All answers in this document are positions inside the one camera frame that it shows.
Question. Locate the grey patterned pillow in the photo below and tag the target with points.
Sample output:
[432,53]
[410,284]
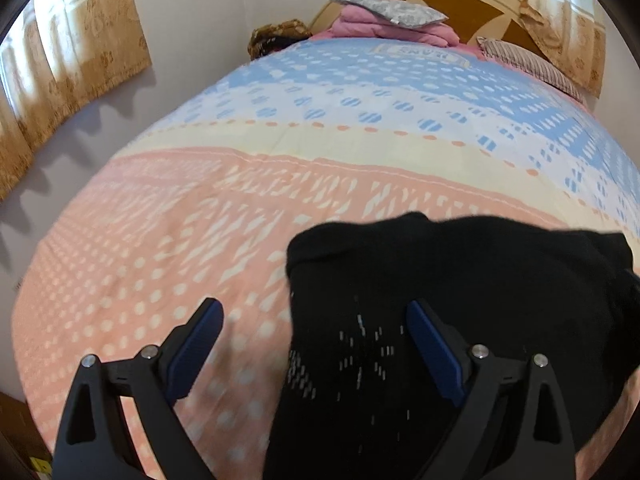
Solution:
[390,10]

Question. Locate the pink folded blanket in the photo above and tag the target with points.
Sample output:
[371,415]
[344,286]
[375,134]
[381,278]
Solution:
[395,27]

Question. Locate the striped pink pillow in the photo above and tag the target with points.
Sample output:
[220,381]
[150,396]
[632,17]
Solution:
[530,62]

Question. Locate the gold sheer curtain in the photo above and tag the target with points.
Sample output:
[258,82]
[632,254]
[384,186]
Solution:
[65,60]
[555,15]

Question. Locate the pink and blue dotted blanket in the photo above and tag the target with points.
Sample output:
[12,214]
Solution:
[250,185]

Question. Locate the brown patterned bag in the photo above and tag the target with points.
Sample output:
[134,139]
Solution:
[275,37]

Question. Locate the black pants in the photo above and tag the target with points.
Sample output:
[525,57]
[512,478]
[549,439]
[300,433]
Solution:
[425,320]

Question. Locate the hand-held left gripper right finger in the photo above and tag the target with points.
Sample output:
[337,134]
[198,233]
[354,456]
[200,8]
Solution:
[435,350]

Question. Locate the cream wooden headboard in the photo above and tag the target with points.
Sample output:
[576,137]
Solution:
[440,0]

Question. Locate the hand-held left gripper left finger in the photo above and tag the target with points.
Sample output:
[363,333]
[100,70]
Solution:
[192,350]

